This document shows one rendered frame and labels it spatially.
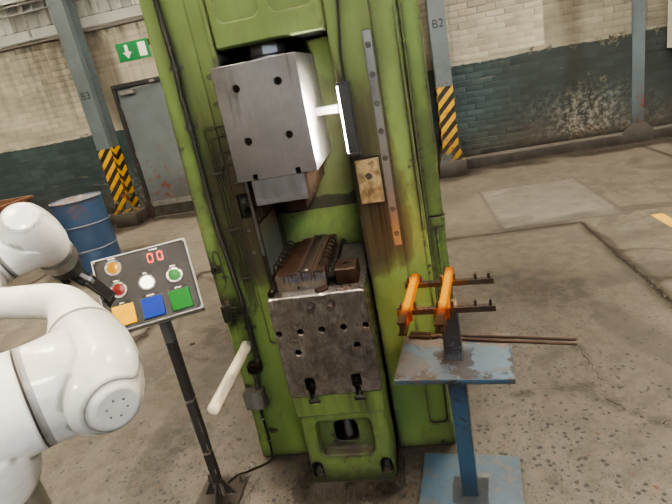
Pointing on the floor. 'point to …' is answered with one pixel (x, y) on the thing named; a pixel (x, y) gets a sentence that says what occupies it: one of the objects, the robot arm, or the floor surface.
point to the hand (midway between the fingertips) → (89, 290)
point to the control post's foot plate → (234, 491)
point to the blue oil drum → (87, 227)
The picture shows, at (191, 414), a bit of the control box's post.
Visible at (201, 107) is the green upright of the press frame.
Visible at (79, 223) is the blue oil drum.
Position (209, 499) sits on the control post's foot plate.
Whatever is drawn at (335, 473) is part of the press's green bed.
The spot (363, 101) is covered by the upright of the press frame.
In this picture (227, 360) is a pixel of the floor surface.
